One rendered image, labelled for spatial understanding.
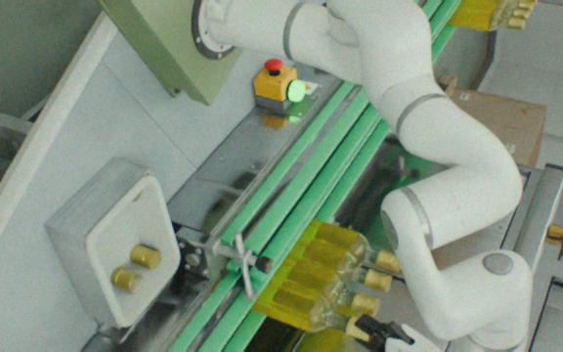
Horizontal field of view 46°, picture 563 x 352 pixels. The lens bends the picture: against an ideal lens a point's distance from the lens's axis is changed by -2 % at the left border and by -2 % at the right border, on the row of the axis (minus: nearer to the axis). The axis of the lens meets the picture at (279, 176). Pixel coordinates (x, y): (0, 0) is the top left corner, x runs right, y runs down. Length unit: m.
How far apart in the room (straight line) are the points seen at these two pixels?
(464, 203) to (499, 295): 0.12
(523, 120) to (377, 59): 4.88
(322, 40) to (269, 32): 0.09
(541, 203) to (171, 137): 0.89
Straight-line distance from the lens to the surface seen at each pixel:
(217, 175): 1.35
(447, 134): 0.84
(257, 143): 1.41
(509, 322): 0.90
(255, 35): 1.08
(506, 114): 5.79
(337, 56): 1.01
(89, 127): 1.10
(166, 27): 1.07
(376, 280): 1.31
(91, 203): 1.08
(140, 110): 1.19
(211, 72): 1.19
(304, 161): 1.38
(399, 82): 0.90
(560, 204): 1.74
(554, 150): 6.72
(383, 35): 0.87
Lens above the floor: 1.47
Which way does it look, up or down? 25 degrees down
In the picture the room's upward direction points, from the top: 106 degrees clockwise
